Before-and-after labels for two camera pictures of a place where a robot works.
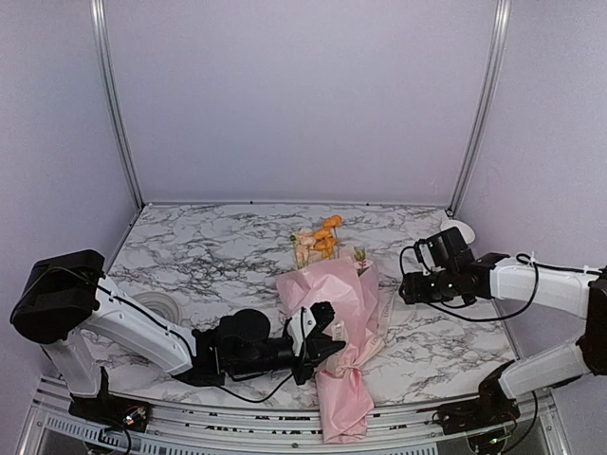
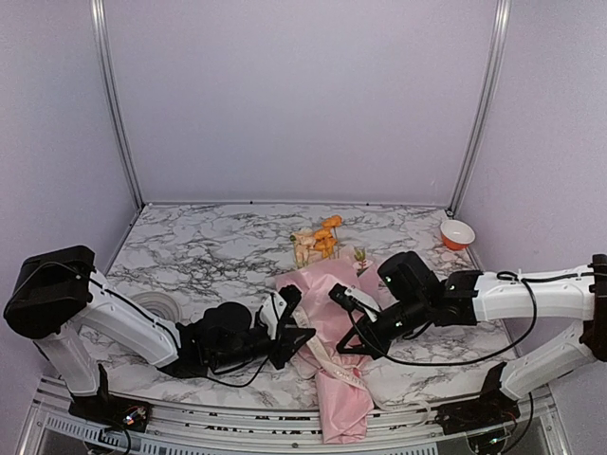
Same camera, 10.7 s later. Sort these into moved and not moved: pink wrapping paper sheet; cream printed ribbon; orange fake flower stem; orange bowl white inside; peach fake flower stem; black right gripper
Moved: black right gripper; cream printed ribbon
Not moved: peach fake flower stem; orange bowl white inside; orange fake flower stem; pink wrapping paper sheet
